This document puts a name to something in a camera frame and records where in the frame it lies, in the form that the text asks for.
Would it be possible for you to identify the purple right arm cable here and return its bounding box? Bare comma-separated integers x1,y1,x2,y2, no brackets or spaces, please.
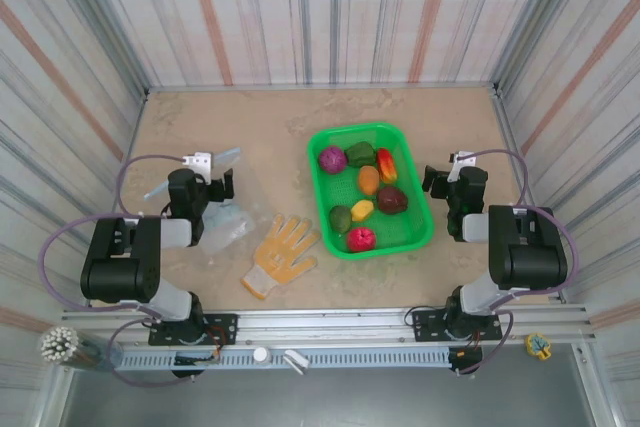
458,148,582,378

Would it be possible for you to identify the yellow tree ornament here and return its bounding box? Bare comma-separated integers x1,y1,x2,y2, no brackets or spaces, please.
523,332,553,362

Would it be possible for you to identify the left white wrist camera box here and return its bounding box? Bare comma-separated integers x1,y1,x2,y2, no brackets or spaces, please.
181,151,214,183

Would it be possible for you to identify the green plastic mesh basket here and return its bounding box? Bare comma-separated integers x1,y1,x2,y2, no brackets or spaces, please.
305,121,436,262

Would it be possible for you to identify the red black wire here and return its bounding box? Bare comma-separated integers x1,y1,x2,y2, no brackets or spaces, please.
201,325,224,364
461,328,487,356

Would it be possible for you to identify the green toy avocado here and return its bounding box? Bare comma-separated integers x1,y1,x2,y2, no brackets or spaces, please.
328,205,353,236

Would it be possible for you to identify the clear zip-top bag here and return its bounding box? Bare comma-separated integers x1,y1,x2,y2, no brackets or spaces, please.
142,146,262,261

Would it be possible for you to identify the bundle of white sticks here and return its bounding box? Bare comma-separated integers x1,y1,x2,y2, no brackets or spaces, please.
38,325,122,374

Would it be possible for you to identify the orange white work glove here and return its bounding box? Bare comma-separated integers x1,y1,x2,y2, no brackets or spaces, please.
240,213,322,301

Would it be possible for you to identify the yellow toy fruit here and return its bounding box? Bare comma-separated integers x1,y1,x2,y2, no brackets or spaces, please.
349,199,377,223

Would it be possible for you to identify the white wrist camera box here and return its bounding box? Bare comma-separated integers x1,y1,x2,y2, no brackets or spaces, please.
447,150,479,184
181,151,214,183

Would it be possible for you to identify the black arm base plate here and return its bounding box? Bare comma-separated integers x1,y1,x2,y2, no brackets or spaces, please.
410,307,503,344
148,312,239,347

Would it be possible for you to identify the orange toy mango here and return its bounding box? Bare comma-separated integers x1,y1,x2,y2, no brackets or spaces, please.
357,165,382,197

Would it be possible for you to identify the red toy pomegranate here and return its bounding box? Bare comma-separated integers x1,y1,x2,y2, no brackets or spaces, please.
345,226,378,255

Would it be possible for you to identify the white plastic clip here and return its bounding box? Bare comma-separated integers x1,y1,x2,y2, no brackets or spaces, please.
282,349,311,376

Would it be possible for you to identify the dark red toy fruit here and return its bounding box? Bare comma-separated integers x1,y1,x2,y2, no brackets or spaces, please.
375,185,411,215

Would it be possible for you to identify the red yellow toy pepper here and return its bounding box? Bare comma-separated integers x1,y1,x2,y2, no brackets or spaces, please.
375,147,400,185

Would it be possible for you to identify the aluminium mounting rail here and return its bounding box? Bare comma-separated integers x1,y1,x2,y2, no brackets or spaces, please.
61,303,599,347

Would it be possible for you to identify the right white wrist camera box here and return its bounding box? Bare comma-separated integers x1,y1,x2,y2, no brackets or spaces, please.
447,150,479,184

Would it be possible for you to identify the grey slotted cable duct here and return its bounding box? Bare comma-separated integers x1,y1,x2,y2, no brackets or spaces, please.
106,346,484,371

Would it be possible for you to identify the purple toy cabbage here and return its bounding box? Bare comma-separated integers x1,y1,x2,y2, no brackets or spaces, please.
318,145,349,176

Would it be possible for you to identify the green toy bell pepper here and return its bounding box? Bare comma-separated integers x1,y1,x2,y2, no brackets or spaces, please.
344,141,378,170

